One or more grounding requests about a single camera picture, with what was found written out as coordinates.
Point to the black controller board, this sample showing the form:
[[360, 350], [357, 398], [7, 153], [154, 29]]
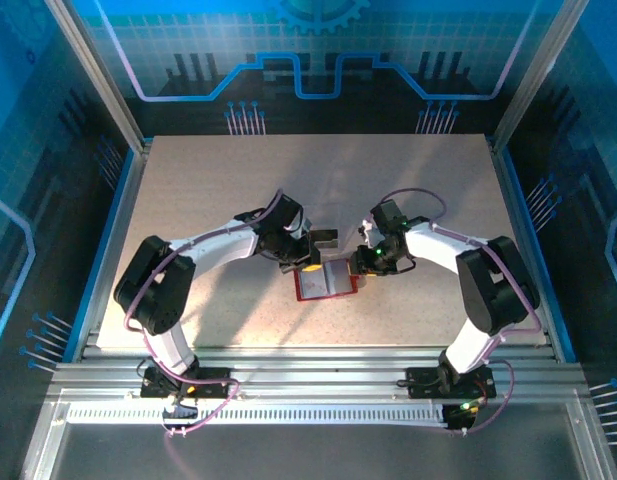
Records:
[[463, 412]]

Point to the aluminium frame post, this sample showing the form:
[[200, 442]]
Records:
[[99, 75], [537, 75]]

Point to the aluminium side rail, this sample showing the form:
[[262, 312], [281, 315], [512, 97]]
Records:
[[522, 250], [116, 250]]

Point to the blue edge strip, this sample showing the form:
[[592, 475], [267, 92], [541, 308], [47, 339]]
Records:
[[104, 250], [535, 250]]

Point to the aluminium cross rails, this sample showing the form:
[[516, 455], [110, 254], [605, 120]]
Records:
[[313, 370]]

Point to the red leather card holder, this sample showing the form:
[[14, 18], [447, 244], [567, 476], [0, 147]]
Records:
[[318, 287]]

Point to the grey metal shelf plate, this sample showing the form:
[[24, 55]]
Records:
[[338, 455]]

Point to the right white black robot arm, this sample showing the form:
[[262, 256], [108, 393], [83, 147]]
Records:
[[433, 245]]

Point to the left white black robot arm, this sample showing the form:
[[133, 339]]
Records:
[[223, 245]]

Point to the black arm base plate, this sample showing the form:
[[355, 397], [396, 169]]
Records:
[[423, 380], [208, 390]]

